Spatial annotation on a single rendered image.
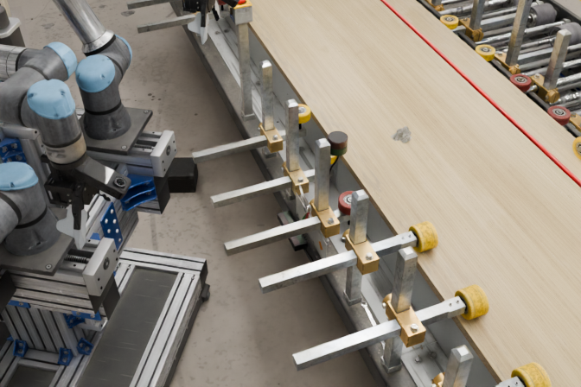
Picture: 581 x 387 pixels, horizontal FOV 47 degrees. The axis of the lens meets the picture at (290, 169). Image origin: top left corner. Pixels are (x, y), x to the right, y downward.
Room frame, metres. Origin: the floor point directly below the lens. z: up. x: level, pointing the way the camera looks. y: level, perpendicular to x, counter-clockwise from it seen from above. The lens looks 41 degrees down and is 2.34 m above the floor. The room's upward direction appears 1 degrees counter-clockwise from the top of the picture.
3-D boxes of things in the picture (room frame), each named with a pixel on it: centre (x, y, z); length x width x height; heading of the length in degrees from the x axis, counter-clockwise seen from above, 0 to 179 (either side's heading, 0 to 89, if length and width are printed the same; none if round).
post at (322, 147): (1.50, -0.10, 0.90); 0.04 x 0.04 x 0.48; 21
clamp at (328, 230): (1.48, -0.11, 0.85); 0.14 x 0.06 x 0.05; 21
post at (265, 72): (1.97, 0.08, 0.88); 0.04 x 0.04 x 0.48; 21
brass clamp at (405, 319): (1.01, -0.28, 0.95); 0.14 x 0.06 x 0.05; 21
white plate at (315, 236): (1.52, -0.06, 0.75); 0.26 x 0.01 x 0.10; 21
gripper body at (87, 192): (1.00, 0.44, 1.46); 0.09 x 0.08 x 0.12; 77
